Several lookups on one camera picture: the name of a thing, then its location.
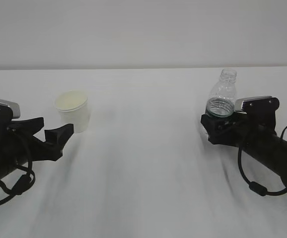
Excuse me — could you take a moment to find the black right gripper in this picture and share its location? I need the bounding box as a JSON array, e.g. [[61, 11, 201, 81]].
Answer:
[[201, 114, 278, 149]]

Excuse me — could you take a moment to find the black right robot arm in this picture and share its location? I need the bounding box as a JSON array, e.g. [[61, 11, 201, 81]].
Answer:
[[201, 113, 287, 196]]

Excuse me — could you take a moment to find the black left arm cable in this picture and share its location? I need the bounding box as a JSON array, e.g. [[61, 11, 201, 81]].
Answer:
[[0, 128, 36, 211]]

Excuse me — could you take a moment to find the white paper cup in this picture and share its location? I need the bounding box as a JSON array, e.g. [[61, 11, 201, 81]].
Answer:
[[54, 90, 90, 133]]

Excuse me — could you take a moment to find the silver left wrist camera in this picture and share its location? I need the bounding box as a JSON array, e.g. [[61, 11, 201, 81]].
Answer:
[[0, 99, 21, 123]]

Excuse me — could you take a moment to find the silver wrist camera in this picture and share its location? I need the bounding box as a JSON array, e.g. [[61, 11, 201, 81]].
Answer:
[[0, 99, 21, 123], [234, 95, 280, 129]]

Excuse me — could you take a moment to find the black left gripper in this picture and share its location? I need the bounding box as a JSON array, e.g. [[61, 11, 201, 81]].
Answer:
[[0, 117, 73, 174]]

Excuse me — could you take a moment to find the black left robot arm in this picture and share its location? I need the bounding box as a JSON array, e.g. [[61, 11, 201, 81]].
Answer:
[[0, 117, 74, 179]]

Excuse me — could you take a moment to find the clear green-label water bottle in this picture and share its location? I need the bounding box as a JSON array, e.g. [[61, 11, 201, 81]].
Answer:
[[205, 68, 237, 130]]

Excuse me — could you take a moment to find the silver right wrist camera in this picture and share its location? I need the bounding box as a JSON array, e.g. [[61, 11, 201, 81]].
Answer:
[[234, 95, 280, 129]]

